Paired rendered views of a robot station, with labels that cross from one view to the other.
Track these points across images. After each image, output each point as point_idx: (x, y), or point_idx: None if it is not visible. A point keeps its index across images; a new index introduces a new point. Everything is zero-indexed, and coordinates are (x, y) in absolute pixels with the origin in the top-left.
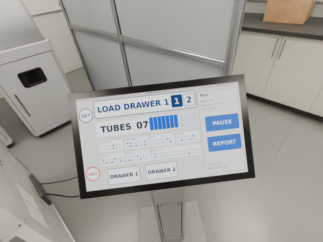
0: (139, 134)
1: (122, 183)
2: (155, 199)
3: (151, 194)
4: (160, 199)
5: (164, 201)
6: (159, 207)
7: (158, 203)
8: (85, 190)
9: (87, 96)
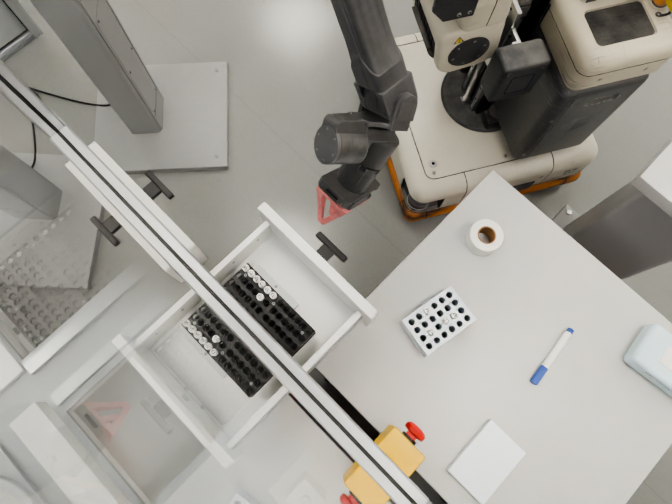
0: None
1: None
2: (85, 6)
3: (76, 4)
4: (86, 0)
5: (92, 3)
6: (100, 26)
7: (94, 16)
8: None
9: None
